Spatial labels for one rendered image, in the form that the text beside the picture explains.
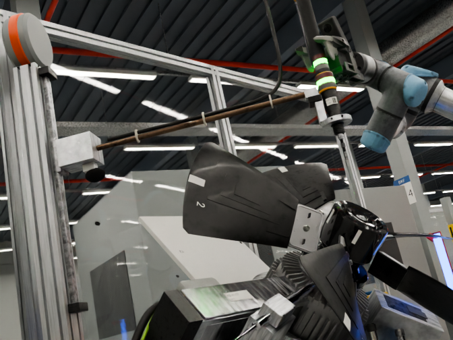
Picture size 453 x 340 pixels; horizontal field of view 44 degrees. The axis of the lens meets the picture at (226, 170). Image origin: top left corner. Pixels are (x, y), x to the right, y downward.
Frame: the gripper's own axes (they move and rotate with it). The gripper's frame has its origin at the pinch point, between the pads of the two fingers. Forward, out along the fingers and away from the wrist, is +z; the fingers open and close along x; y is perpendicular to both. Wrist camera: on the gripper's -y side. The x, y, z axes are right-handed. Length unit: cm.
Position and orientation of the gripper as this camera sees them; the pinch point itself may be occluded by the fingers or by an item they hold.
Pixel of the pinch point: (307, 42)
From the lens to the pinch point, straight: 136.5
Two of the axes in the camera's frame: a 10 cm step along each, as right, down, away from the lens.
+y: 2.0, 9.4, -2.7
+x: -6.9, 3.3, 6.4
